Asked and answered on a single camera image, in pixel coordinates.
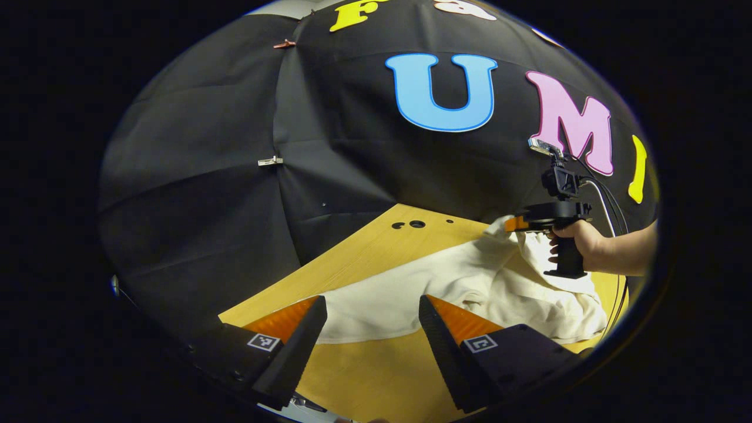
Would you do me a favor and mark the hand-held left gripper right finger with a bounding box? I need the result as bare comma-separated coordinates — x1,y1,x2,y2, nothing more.
418,295,579,414

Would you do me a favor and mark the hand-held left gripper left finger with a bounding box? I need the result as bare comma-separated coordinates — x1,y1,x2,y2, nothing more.
176,296,328,411

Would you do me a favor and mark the white sweatshirt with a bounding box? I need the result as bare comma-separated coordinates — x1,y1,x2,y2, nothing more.
317,215,609,345

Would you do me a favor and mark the black backdrop cloth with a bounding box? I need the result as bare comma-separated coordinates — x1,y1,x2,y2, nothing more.
97,0,660,353

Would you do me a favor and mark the black cable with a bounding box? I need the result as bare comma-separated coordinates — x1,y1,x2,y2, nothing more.
565,153,630,333

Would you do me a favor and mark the white cable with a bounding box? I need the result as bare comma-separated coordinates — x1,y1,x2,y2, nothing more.
579,179,619,239

